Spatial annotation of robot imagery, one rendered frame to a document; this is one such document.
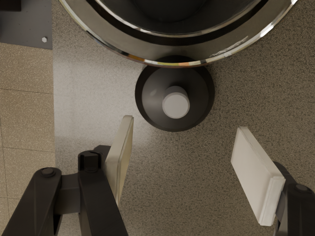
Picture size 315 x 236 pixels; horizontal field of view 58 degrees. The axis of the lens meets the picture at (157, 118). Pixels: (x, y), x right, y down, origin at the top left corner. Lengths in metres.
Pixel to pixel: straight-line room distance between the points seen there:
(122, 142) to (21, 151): 1.45
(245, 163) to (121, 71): 0.21
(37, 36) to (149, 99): 1.10
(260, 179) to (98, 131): 0.25
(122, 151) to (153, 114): 0.17
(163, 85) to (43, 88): 1.15
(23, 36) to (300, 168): 1.22
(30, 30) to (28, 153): 0.61
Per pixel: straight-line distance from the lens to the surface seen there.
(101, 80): 0.36
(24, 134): 1.55
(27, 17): 1.39
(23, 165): 1.64
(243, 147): 0.20
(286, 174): 0.18
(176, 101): 0.29
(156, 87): 0.31
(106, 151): 0.17
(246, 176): 0.19
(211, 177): 0.40
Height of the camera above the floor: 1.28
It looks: 70 degrees down
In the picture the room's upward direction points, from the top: 176 degrees counter-clockwise
